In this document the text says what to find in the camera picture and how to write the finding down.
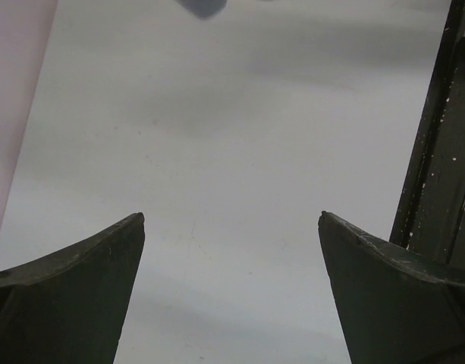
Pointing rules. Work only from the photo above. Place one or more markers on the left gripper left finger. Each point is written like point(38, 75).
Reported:
point(70, 306)

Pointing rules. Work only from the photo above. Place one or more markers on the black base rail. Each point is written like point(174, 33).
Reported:
point(430, 218)

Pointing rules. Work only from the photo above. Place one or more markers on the grey mug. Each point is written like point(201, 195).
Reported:
point(203, 9)

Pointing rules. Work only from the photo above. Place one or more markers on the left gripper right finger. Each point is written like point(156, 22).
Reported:
point(394, 306)

